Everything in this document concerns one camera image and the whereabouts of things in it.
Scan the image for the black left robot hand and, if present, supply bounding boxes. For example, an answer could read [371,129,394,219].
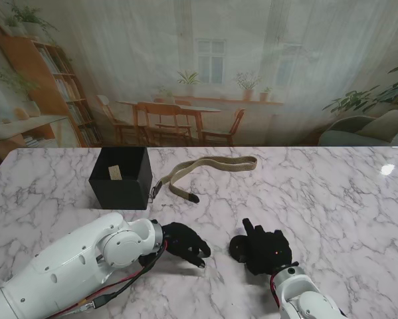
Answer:
[160,221,212,268]

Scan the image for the black belt storage box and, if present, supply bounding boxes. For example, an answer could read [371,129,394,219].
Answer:
[88,147,153,210]

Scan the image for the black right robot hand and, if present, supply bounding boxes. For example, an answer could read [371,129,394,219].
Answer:
[241,217,293,276]

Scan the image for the printed room scene backdrop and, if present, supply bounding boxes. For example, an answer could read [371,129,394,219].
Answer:
[0,0,398,149]

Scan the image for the left arm red black cables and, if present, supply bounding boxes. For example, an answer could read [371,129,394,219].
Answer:
[49,241,169,316]

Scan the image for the arm red black cables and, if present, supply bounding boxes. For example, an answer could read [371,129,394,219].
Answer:
[49,241,169,316]
[270,272,282,310]

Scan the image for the right arm red black cables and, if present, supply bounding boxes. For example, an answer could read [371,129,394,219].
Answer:
[270,272,282,310]

